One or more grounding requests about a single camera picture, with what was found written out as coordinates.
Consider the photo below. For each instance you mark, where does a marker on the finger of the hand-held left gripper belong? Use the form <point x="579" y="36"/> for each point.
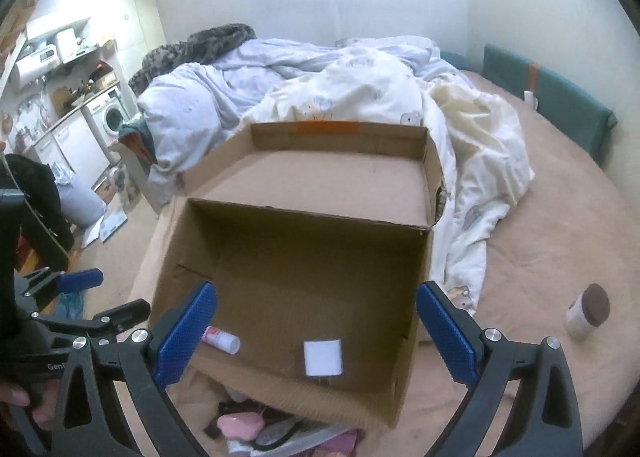
<point x="122" y="313"/>
<point x="80" y="279"/>

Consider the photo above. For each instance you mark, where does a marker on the teal headboard cushion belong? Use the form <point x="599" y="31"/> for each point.
<point x="565" y="102"/>

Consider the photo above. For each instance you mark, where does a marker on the small white red bottle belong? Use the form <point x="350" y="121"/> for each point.
<point x="222" y="338"/>

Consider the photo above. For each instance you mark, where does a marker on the white power adapter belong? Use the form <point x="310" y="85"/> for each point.
<point x="323" y="357"/>

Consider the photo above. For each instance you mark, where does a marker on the cardboard box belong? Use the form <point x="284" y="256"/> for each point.
<point x="300" y="247"/>

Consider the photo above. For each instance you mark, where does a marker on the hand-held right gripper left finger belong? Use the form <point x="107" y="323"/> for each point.
<point x="184" y="334"/>

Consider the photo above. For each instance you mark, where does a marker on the grey fuzzy blanket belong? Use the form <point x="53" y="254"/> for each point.
<point x="210" y="44"/>

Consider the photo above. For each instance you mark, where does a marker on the white jar brown lid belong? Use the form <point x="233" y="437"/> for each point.
<point x="587" y="309"/>

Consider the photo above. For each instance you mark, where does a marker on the papers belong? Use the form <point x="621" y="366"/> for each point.
<point x="107" y="229"/>

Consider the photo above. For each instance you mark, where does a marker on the light blue bag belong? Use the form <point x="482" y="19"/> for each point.
<point x="80" y="199"/>

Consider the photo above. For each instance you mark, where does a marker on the teal orange cloth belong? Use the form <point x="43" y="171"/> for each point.
<point x="136" y="139"/>

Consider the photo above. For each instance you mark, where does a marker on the pink packet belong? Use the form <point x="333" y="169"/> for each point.
<point x="342" y="444"/>

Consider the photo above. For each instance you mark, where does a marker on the black jacket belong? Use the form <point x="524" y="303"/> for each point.
<point x="37" y="207"/>

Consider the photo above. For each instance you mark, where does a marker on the white water heater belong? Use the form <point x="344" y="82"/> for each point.
<point x="30" y="69"/>

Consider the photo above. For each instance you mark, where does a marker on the person's left hand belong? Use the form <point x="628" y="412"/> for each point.
<point x="15" y="394"/>

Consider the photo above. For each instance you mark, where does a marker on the pink plastic item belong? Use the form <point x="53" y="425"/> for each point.
<point x="242" y="428"/>

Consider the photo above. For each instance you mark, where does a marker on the white cabinet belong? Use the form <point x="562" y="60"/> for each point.
<point x="70" y="152"/>

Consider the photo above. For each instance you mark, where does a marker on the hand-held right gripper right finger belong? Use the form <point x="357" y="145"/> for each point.
<point x="447" y="334"/>

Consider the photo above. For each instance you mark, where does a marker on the white washing machine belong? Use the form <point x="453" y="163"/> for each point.
<point x="112" y="119"/>

